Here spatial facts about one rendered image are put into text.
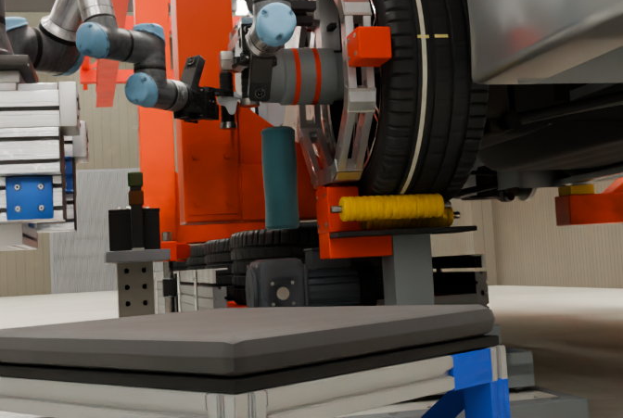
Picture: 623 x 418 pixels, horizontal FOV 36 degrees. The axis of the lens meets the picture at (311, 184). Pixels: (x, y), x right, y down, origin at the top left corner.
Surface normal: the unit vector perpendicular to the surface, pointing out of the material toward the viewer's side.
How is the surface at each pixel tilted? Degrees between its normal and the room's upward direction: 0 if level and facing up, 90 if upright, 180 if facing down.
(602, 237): 90
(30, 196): 90
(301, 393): 90
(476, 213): 90
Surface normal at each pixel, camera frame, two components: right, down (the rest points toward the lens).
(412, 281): 0.23, -0.09
